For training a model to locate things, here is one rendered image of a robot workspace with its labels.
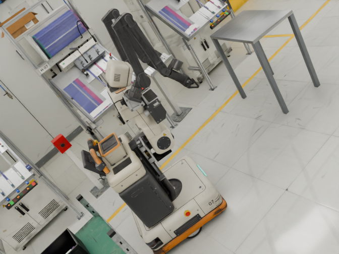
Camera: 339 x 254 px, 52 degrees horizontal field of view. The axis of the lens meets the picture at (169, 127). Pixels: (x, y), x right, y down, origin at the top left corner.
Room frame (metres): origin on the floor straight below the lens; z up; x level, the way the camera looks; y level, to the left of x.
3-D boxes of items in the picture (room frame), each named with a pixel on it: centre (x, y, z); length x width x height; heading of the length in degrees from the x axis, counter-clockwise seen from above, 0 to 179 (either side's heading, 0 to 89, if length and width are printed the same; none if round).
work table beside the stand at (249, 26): (2.98, -1.12, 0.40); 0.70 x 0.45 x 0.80; 10
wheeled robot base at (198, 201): (2.27, 0.31, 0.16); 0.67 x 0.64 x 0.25; 93
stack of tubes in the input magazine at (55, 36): (3.99, 0.40, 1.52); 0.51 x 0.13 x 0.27; 109
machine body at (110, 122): (4.09, 0.50, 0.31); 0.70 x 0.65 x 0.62; 109
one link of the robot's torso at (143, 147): (2.34, 0.15, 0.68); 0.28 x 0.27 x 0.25; 3
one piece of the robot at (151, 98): (2.28, 0.02, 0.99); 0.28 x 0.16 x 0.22; 3
